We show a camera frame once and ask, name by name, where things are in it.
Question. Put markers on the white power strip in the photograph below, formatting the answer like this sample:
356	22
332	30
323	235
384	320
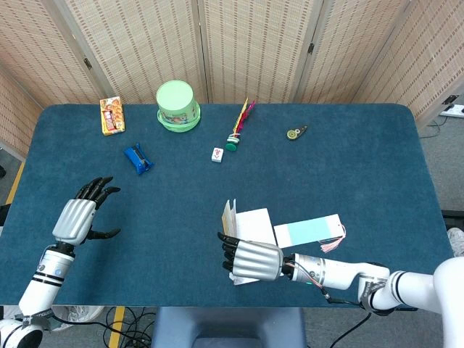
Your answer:
453	110

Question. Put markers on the green plastic bucket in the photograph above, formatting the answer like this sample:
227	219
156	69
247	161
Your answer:
175	99

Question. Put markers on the woven folding screen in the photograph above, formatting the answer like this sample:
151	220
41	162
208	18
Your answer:
253	47

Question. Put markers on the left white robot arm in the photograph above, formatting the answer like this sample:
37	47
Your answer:
40	286

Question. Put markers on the blue table cloth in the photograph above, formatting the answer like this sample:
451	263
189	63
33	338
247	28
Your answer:
174	217

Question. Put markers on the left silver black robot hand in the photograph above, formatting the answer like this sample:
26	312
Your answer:
72	221

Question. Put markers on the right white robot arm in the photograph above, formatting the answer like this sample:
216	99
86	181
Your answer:
398	286

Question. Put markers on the white mahjong tile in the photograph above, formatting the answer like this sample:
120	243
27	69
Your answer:
217	154

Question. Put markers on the light blue bookmark with tassel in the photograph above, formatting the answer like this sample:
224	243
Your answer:
308	230

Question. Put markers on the orange snack box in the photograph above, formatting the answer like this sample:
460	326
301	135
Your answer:
112	116

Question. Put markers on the yellow white notebook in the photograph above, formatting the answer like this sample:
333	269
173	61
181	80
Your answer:
253	224

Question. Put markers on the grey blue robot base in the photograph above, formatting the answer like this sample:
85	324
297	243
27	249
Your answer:
224	326

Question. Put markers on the colourful feather shuttlecock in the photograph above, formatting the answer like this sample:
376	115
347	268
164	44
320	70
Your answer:
239	123

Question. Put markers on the white sneaker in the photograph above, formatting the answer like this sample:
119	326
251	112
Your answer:
457	243

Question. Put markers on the green black correction tape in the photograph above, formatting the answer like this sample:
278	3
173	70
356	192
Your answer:
293	134

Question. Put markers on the clear plastic bag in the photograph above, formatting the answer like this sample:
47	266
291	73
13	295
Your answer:
79	312

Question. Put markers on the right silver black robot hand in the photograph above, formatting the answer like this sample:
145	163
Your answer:
257	261

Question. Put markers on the blue stapler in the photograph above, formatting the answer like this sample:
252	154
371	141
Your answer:
137	159

